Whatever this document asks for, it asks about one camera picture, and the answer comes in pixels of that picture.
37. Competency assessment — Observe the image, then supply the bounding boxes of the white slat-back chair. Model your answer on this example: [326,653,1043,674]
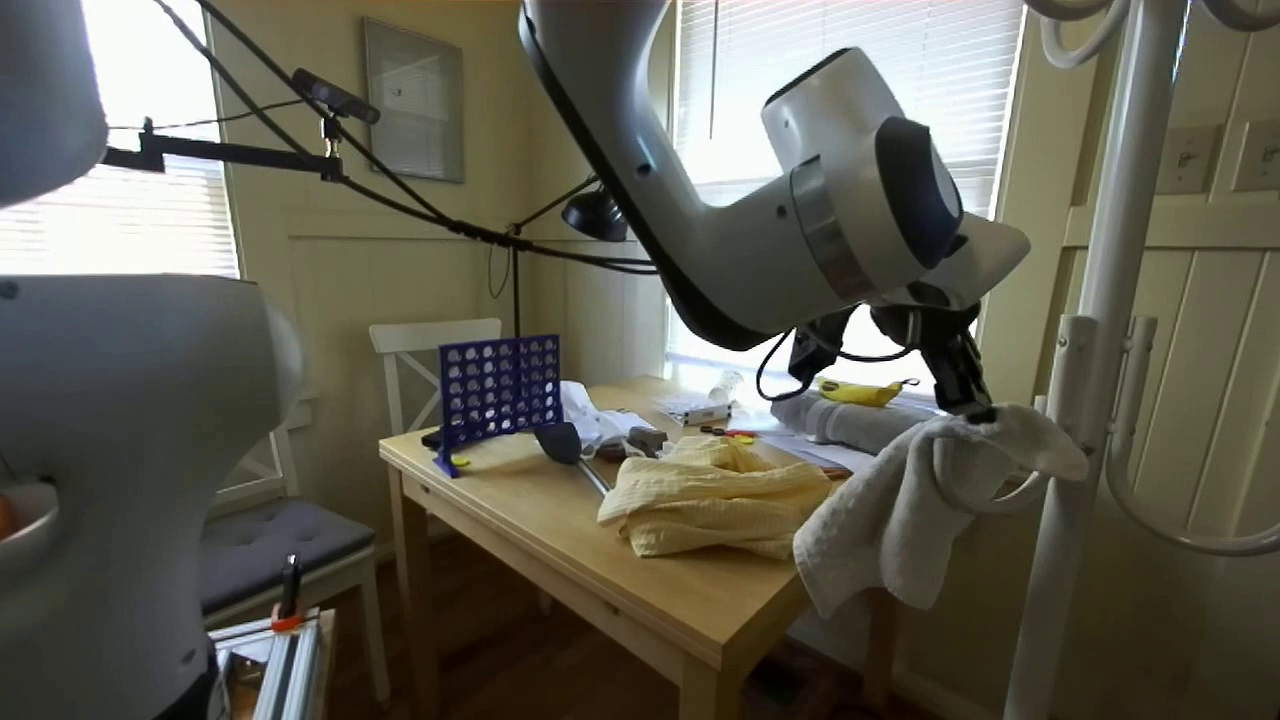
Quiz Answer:
[364,317,507,435]

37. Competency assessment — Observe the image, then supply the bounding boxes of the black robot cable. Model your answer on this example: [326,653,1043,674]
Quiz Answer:
[153,0,662,282]

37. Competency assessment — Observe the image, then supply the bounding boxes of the beige wall switch plate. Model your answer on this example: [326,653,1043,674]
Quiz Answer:
[1232,117,1280,195]
[1155,120,1227,202]

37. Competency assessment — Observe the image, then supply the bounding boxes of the black spatula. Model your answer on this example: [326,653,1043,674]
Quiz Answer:
[536,421,613,500]

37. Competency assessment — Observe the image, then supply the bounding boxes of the grey framed wall picture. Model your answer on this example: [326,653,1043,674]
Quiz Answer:
[357,16,467,188]

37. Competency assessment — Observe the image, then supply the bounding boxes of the wide white window blinds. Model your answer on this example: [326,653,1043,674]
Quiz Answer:
[657,0,1025,403]

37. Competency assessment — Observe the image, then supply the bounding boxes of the white terry towel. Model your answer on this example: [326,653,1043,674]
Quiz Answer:
[791,403,1093,625]

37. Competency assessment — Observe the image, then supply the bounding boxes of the black marker orange base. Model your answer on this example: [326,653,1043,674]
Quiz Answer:
[270,554,309,637]

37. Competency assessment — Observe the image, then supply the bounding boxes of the grey folded towel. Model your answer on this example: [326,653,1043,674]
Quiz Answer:
[772,388,937,462]

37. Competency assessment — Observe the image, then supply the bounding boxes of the white open box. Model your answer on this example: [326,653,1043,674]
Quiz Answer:
[205,610,341,720]

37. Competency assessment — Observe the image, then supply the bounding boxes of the grey seat cushion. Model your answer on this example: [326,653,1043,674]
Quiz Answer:
[196,495,375,618]

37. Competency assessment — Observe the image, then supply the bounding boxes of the yellow striped cloth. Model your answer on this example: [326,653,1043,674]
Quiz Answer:
[592,432,841,564]

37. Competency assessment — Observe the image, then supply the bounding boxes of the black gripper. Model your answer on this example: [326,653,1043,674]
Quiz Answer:
[871,299,999,423]

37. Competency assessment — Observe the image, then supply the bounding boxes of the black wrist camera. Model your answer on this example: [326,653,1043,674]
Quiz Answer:
[785,312,858,402]

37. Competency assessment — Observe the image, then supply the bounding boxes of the black camera boom stand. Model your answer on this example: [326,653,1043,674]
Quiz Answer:
[98,117,350,186]

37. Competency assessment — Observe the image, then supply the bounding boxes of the blue connect four grid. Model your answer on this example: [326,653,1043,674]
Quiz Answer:
[430,333,567,479]

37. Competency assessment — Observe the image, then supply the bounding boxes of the white coat rack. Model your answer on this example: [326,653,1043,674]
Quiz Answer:
[928,0,1280,720]

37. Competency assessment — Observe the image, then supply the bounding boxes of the black stereo camera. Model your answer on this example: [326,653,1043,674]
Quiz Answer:
[286,64,383,132]

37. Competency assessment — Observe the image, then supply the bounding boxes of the white cross-back chair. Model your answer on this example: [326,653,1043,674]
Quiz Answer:
[196,398,393,703]

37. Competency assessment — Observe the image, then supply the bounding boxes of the narrow white window blinds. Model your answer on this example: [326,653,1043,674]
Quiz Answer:
[0,0,248,282]

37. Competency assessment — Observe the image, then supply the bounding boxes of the black floor lamp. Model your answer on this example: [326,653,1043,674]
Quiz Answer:
[507,174,633,338]

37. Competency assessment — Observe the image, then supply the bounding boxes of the yellow banana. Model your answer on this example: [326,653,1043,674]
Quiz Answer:
[813,377,917,412]

